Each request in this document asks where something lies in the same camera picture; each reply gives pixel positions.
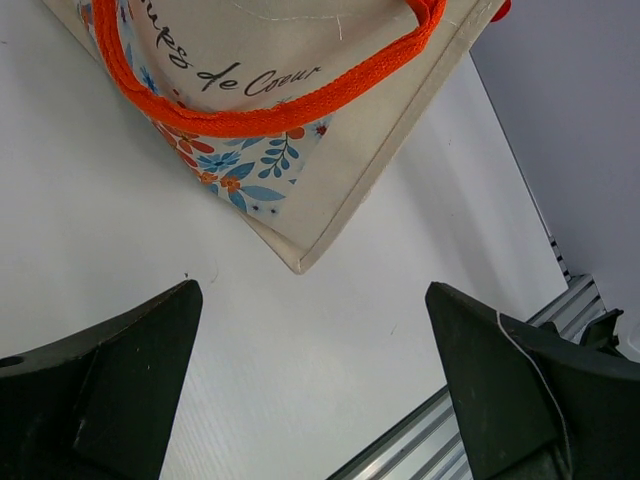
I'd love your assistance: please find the aluminium front rail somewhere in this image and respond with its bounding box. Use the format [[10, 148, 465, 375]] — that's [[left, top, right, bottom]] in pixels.
[[330, 275, 623, 479]]

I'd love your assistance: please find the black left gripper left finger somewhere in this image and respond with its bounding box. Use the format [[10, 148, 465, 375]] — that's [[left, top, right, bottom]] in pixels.
[[1, 280, 203, 479]]

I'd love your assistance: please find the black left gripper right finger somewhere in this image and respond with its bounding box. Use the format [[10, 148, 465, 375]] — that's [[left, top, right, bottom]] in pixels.
[[425, 282, 639, 479]]

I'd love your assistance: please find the canvas bag with orange handles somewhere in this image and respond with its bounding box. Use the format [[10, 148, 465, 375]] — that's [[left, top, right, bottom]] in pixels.
[[49, 1, 509, 274]]

